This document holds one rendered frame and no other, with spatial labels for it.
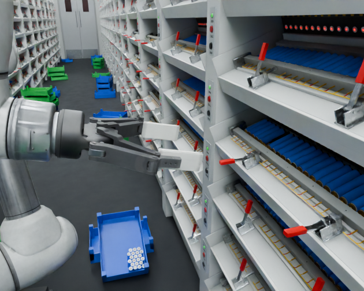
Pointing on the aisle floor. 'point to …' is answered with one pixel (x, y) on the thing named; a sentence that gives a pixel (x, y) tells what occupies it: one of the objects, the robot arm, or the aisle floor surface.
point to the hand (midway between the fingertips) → (181, 145)
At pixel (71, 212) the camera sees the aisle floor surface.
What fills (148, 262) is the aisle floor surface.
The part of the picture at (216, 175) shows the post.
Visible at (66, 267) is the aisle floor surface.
